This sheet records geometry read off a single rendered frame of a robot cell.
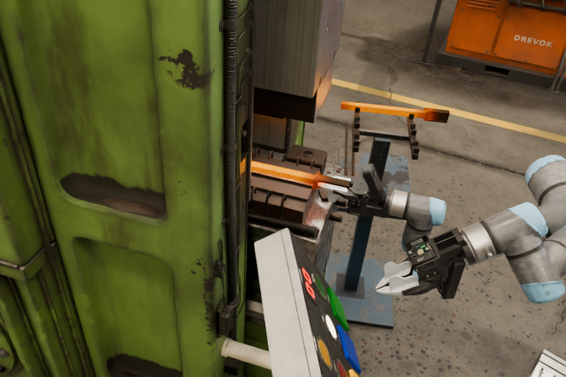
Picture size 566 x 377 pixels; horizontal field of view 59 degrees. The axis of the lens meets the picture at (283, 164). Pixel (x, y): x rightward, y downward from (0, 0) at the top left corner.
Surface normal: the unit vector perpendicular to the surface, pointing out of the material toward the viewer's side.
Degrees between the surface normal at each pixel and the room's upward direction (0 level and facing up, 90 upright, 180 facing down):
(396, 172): 0
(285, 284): 30
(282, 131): 90
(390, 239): 0
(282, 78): 90
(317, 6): 90
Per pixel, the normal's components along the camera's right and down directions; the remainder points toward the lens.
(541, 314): 0.06, -0.80
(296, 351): -0.44, -0.68
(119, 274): -0.29, 0.55
